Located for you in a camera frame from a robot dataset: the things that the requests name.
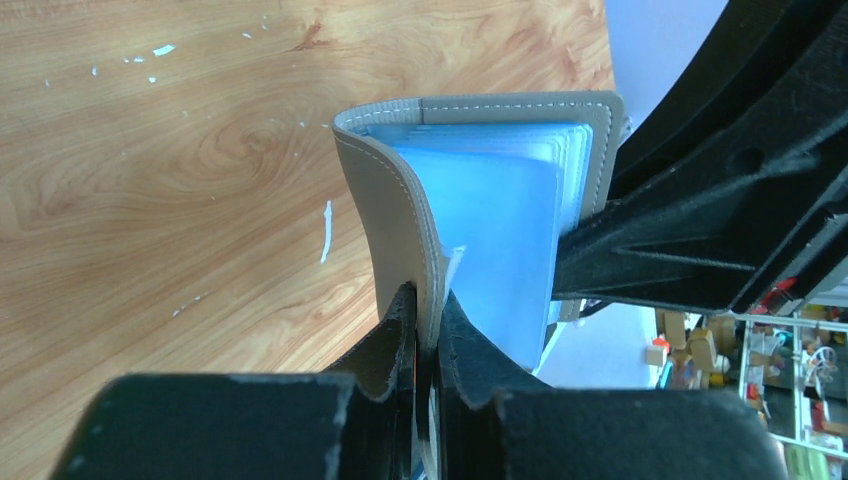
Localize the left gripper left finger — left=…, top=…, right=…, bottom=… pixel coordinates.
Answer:
left=52, top=283, right=419, bottom=479

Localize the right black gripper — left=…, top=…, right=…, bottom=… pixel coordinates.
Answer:
left=553, top=1, right=847, bottom=313

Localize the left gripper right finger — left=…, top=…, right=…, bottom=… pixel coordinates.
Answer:
left=436, top=296, right=788, bottom=479

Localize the grey card holder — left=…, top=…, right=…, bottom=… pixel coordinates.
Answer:
left=332, top=91, right=625, bottom=369

